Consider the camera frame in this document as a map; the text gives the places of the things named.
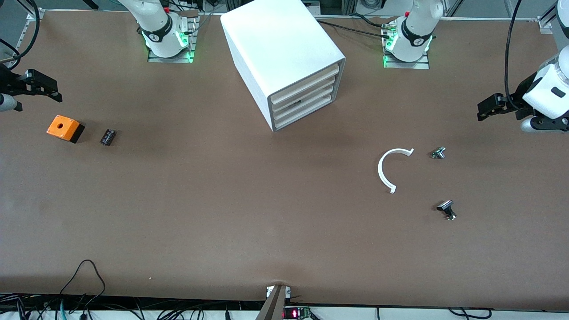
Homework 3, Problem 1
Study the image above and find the orange black button box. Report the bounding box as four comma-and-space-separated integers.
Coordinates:
46, 115, 85, 144

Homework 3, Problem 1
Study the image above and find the drawer with dark mark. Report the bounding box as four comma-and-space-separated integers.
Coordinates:
272, 84, 336, 122

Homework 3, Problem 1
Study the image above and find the white drawer cabinet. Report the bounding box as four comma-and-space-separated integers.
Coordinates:
220, 0, 346, 132

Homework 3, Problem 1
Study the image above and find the circuit board with red display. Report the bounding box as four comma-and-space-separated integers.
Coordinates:
283, 306, 312, 320

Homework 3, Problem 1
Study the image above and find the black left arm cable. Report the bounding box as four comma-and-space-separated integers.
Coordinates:
504, 0, 523, 112

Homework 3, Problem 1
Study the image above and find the metal frame corner bracket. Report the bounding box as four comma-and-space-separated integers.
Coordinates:
537, 0, 569, 34
16, 8, 45, 54

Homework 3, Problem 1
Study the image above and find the ribbed metal base plate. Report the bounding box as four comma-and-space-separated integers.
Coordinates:
148, 11, 198, 63
383, 18, 430, 70

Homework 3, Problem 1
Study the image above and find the white C-shaped ring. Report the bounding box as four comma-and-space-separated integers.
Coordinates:
378, 148, 415, 194

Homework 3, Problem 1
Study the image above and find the black cable behind cabinet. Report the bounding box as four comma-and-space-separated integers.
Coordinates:
317, 20, 388, 38

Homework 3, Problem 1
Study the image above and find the thin black cable loop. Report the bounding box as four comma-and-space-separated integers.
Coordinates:
59, 260, 106, 312

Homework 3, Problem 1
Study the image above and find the grey camera mount bar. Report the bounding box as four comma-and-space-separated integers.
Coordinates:
256, 284, 292, 320

